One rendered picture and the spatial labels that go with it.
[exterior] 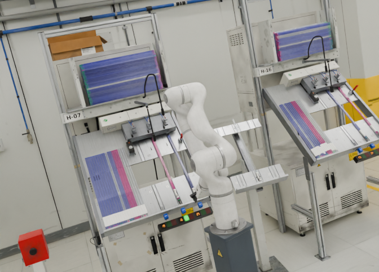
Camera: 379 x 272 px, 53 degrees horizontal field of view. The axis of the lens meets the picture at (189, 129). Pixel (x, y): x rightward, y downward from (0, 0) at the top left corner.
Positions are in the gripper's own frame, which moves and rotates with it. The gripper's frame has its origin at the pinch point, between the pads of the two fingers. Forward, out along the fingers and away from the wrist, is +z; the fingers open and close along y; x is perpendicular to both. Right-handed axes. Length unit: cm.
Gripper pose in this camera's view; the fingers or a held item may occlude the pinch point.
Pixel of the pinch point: (202, 197)
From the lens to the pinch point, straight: 226.7
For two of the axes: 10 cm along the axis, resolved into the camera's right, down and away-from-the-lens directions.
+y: 9.2, -2.5, 3.1
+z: -1.0, 6.0, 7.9
